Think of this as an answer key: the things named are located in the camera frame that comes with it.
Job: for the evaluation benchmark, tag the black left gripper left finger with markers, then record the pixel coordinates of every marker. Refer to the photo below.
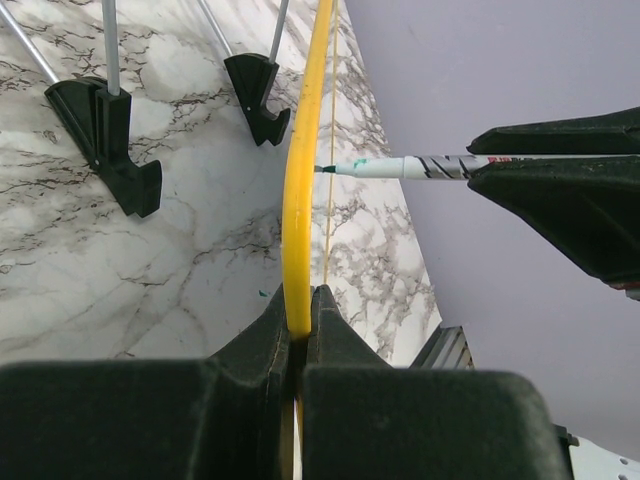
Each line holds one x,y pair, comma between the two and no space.
227,416

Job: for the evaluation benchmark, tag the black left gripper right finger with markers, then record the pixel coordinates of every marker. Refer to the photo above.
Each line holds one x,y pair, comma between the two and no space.
364,419

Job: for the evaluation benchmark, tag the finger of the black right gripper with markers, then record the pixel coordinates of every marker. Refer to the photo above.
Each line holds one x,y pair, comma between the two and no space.
587,208
609,134

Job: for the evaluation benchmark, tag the green whiteboard marker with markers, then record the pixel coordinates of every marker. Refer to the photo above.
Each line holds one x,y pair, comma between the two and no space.
469,166

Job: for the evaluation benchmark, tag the yellow framed whiteboard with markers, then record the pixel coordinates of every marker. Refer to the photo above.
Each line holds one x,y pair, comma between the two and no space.
297,208

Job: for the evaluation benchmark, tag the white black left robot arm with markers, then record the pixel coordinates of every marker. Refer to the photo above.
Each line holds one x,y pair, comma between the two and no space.
605,457

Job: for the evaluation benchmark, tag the aluminium frame rail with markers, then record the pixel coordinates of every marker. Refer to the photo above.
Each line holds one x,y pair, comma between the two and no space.
447,348

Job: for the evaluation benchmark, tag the metal wire whiteboard stand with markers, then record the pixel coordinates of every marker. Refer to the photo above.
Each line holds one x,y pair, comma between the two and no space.
96,112

